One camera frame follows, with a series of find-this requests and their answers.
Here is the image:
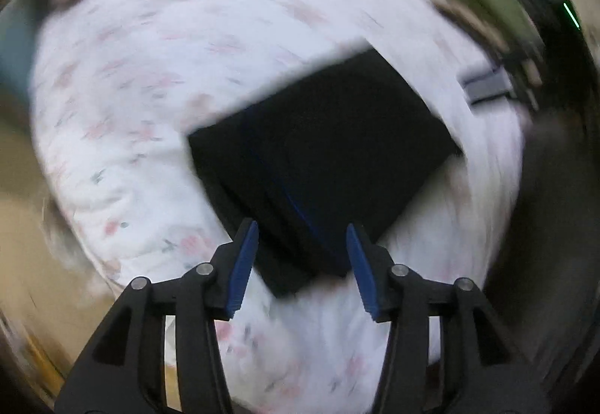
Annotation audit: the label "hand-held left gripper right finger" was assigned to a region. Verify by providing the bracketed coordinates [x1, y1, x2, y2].
[346, 223, 550, 414]

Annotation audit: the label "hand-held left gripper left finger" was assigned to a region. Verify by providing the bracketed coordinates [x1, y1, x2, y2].
[54, 218, 260, 414]

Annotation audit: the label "black pants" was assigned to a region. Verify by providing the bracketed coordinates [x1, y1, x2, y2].
[187, 49, 464, 299]

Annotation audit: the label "white floral bed sheet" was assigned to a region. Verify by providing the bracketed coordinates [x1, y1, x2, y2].
[29, 0, 526, 414]

